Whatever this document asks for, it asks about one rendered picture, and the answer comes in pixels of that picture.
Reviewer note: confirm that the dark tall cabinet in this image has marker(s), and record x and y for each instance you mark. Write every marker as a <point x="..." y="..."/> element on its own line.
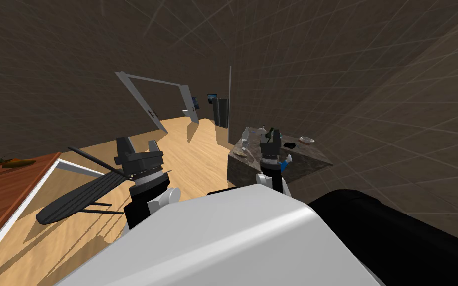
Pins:
<point x="221" y="113"/>

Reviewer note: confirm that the clear drinking glass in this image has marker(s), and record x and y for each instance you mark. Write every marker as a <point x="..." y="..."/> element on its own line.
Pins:
<point x="245" y="145"/>

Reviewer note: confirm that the blue wall picture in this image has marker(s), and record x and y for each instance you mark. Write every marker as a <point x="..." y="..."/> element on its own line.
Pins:
<point x="212" y="98"/>

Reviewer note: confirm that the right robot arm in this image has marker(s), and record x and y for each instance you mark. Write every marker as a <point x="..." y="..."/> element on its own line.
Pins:
<point x="392" y="234"/>

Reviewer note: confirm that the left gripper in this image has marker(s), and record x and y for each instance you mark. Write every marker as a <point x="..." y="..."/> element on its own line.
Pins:
<point x="141" y="162"/>

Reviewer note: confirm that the orange carrot with greens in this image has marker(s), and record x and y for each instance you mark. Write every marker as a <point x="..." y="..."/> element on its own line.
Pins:
<point x="16" y="162"/>

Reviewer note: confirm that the small black object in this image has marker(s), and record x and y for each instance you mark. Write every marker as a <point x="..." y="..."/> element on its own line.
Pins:
<point x="289" y="145"/>

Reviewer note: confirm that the white teapot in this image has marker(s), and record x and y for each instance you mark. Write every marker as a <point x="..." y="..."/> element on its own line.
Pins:
<point x="261" y="130"/>

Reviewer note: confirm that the black ironing board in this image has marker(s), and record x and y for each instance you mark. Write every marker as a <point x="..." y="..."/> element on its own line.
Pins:
<point x="82" y="196"/>

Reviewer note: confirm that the blue cup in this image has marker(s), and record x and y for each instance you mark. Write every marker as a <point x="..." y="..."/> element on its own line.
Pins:
<point x="283" y="165"/>

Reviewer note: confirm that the dark stone table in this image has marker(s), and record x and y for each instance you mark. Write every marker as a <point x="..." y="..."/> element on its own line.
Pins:
<point x="308" y="158"/>

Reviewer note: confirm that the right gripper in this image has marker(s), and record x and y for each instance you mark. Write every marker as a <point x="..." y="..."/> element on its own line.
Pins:
<point x="270" y="151"/>

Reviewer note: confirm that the clear glass bottle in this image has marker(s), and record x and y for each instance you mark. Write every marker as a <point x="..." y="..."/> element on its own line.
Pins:
<point x="245" y="134"/>

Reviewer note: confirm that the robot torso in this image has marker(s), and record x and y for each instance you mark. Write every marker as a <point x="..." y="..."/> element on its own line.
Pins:
<point x="229" y="242"/>

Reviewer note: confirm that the white bowl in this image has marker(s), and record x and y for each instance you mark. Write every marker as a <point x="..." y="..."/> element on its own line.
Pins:
<point x="306" y="140"/>

